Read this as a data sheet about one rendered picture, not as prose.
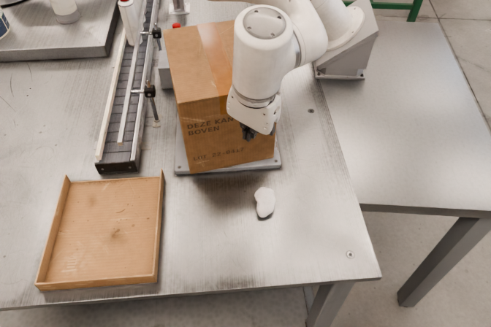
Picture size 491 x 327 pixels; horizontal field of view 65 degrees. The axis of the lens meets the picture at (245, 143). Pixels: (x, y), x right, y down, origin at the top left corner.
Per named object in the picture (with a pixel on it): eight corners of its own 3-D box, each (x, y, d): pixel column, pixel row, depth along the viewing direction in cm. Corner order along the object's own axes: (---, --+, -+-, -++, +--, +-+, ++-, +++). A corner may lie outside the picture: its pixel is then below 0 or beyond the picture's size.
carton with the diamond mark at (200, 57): (175, 101, 125) (161, 28, 104) (247, 90, 129) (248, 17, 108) (190, 174, 106) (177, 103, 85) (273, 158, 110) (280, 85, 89)
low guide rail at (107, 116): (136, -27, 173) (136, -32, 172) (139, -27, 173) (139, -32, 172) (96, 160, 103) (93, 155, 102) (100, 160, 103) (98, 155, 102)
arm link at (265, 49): (270, 51, 68) (223, 69, 66) (280, -8, 57) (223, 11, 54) (294, 87, 65) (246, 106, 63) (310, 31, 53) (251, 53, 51)
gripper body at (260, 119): (291, 85, 68) (282, 117, 78) (242, 59, 70) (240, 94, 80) (270, 115, 65) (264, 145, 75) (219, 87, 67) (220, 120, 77)
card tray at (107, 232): (69, 182, 107) (64, 174, 104) (164, 176, 108) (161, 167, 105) (41, 291, 87) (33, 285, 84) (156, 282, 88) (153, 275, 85)
